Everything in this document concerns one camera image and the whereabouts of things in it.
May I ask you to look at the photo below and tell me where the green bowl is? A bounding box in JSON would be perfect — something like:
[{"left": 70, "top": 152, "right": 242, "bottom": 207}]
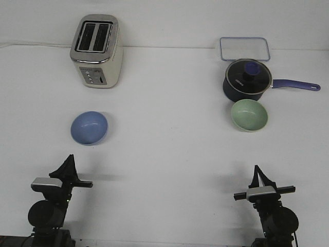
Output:
[{"left": 230, "top": 99, "right": 268, "bottom": 132}]

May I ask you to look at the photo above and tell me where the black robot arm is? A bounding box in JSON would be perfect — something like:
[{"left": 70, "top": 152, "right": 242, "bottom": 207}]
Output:
[
  {"left": 233, "top": 165, "right": 299, "bottom": 246},
  {"left": 28, "top": 154, "right": 93, "bottom": 246}
]

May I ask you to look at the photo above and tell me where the blue bowl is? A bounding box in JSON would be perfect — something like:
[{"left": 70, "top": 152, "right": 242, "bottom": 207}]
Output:
[{"left": 70, "top": 111, "right": 108, "bottom": 146}]

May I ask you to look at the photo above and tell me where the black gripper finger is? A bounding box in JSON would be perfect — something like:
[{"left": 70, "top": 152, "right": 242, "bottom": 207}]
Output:
[
  {"left": 248, "top": 165, "right": 260, "bottom": 189},
  {"left": 63, "top": 154, "right": 78, "bottom": 180},
  {"left": 49, "top": 164, "right": 66, "bottom": 178},
  {"left": 258, "top": 168, "right": 277, "bottom": 189}
]

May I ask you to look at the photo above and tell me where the dark blue saucepan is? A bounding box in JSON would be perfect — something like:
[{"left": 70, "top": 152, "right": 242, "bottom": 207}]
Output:
[{"left": 223, "top": 75, "right": 321, "bottom": 102}]

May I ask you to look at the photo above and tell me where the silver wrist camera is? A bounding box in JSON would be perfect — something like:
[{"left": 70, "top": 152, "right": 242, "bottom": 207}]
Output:
[
  {"left": 31, "top": 177, "right": 63, "bottom": 192},
  {"left": 246, "top": 186, "right": 277, "bottom": 202}
]

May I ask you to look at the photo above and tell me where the clear blue-rimmed container lid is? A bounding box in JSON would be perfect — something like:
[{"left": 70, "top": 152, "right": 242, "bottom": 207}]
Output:
[{"left": 219, "top": 37, "right": 270, "bottom": 61}]

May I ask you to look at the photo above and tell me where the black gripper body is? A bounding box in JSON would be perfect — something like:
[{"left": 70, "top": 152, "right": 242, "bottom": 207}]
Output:
[
  {"left": 233, "top": 186, "right": 296, "bottom": 202},
  {"left": 50, "top": 175, "right": 93, "bottom": 196}
]

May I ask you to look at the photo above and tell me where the white toaster power cable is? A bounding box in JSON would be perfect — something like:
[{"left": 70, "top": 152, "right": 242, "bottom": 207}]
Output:
[{"left": 0, "top": 41, "right": 72, "bottom": 49}]

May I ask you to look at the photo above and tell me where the cream and silver toaster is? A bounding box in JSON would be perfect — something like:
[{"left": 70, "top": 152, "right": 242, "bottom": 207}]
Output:
[{"left": 70, "top": 14, "right": 123, "bottom": 89}]

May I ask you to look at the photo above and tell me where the glass pot lid blue knob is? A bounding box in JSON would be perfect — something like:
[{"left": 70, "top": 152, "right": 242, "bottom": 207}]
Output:
[{"left": 226, "top": 59, "right": 272, "bottom": 95}]

